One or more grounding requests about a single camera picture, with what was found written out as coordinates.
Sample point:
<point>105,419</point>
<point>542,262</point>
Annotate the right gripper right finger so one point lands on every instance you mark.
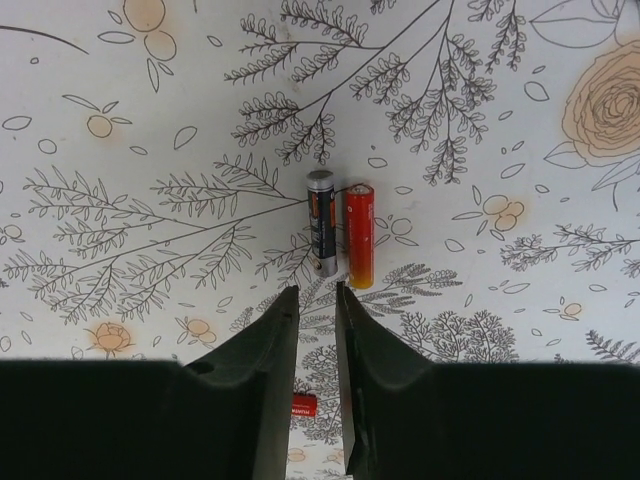
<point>406,417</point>

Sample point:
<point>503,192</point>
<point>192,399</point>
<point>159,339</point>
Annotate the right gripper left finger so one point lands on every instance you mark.
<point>225,415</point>

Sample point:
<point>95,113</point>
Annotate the orange black battery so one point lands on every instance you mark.
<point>304,405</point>

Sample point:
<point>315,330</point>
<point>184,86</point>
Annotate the red black battery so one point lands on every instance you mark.
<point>360,232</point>

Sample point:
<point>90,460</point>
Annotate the floral tablecloth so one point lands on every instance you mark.
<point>153,164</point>

